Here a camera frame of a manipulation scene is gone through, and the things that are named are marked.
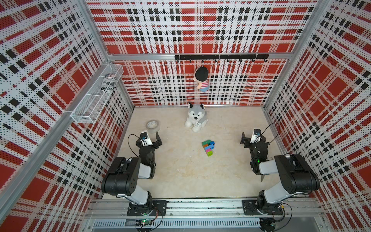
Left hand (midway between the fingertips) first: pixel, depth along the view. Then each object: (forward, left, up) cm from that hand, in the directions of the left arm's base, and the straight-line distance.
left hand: (152, 133), depth 90 cm
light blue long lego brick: (-4, -36, -11) cm, 38 cm away
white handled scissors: (-23, -67, -13) cm, 72 cm away
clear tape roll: (+14, +5, -11) cm, 19 cm away
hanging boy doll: (+31, -31, +20) cm, 48 cm away
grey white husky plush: (+10, -29, +3) cm, 31 cm away
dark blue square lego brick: (-1, -38, -10) cm, 40 cm away
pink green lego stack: (-8, -36, -11) cm, 39 cm away
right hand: (+1, -64, -2) cm, 64 cm away
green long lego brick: (-1, -34, -11) cm, 36 cm away
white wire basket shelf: (+13, +43, +8) cm, 45 cm away
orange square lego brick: (-3, -34, -11) cm, 36 cm away
